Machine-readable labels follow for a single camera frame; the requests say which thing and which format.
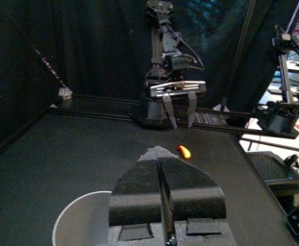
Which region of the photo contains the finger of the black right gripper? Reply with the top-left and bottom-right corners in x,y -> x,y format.
162,93 -> 179,130
186,91 -> 199,129

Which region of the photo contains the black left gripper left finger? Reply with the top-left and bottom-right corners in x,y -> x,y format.
109,146 -> 165,228

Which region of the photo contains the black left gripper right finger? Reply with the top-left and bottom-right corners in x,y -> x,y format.
157,149 -> 229,223

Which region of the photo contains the orange toy shrimp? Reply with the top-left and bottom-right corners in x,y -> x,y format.
177,144 -> 193,160

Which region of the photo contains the grey bowl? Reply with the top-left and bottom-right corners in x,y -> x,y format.
51,190 -> 115,246

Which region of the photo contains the black ribbed crate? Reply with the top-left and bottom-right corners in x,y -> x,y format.
246,151 -> 299,195

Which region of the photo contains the grey corner bracket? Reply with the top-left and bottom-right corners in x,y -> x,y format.
58,86 -> 75,101

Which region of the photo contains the thin brace cord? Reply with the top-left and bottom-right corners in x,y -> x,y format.
31,46 -> 69,89

